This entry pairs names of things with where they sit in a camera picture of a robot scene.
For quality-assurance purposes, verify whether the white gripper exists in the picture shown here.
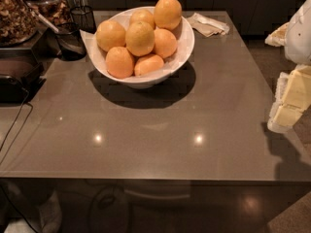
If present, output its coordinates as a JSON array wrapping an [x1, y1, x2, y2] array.
[[264, 0, 311, 134]]

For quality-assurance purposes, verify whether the folded paper napkin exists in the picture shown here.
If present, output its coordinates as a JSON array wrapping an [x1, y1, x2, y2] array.
[[187, 13, 230, 37]]

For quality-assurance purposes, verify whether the white ceramic bowl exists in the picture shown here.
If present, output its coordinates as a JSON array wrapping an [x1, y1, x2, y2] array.
[[80, 6, 196, 90]]

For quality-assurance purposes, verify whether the orange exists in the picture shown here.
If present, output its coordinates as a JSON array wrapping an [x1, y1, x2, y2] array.
[[95, 20, 126, 51], [153, 28, 178, 58], [154, 0, 182, 30], [129, 9, 156, 29], [125, 21, 155, 56], [106, 47, 135, 79], [134, 53, 164, 76]]

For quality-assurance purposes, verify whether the black cable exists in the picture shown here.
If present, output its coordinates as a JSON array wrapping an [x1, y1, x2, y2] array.
[[0, 76, 35, 165]]

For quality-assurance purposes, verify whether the white paper bowl liner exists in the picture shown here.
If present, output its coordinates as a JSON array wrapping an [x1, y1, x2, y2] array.
[[79, 10, 190, 80]]

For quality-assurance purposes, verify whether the dark glass cup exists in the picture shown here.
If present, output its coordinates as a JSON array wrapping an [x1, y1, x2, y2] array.
[[55, 22, 86, 61]]

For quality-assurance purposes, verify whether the glass jar of snacks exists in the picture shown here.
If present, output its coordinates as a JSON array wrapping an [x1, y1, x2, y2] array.
[[0, 0, 37, 48]]

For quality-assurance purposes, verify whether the black wire mesh cup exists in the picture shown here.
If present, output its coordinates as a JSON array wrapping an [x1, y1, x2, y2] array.
[[70, 6, 96, 33]]

